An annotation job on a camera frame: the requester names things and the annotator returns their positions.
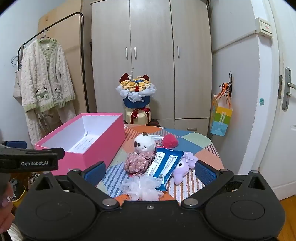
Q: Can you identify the white door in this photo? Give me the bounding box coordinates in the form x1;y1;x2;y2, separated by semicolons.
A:
252;0;296;201

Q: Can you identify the red pom-pom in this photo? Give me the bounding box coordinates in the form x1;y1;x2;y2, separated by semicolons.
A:
162;134;179;149

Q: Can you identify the white dog plush toy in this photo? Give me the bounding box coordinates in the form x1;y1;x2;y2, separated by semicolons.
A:
134;132;158;154

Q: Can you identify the striped shoe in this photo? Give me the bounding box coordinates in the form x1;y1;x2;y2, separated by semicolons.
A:
28;173;42;186

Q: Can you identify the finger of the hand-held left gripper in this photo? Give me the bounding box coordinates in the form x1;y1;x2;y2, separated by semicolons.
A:
3;140;27;149
0;144;65;160

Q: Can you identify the beige tote bag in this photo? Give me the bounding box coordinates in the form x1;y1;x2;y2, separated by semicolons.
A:
12;70;23;99

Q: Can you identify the wire hanger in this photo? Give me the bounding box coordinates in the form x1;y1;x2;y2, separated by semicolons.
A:
11;44;25;70

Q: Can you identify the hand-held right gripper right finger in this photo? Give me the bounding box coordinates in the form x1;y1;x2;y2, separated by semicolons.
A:
181;160;271;209

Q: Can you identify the white mesh bath pouf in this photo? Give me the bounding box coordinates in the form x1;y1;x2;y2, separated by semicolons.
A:
120;175;163;202

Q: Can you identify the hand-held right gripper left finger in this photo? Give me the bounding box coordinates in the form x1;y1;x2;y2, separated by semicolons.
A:
29;161;119;210

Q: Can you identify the beige wardrobe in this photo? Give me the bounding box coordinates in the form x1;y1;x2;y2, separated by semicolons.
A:
90;0;213;136

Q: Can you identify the cream box with red ribbon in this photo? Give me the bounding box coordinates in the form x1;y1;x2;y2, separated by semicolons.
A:
125;104;152;126

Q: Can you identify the colourful paper gift bag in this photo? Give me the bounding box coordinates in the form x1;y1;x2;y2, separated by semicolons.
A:
210;83;233;137

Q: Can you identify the blue wet wipes packet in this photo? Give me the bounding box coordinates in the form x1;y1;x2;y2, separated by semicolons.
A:
144;148;184;192

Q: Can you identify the white light switch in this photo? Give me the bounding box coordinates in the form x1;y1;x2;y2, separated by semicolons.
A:
255;17;274;37

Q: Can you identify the white knitted cardigan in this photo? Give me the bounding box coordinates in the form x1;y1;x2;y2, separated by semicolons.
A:
20;38;76;142

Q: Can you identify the black clothes rack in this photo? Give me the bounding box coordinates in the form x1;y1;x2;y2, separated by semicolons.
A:
18;12;90;114

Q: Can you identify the metal door handle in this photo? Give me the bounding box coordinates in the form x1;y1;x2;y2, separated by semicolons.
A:
279;67;296;110

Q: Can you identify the colourful patchwork blanket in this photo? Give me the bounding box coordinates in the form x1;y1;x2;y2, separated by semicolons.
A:
96;124;225;204

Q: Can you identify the purple plush toy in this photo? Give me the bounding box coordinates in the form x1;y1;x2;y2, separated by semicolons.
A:
173;152;199;185

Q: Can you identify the flower bouquet in blue wrap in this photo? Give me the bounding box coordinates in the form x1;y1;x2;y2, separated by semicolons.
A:
116;72;156;109

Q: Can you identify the person's left hand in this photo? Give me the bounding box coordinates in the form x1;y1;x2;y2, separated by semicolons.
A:
0;181;15;232

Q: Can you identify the pink cardboard box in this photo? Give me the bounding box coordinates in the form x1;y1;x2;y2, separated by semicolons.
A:
35;113;126;177

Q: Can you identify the light wooden cabinet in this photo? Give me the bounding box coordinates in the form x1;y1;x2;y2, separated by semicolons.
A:
38;0;97;126

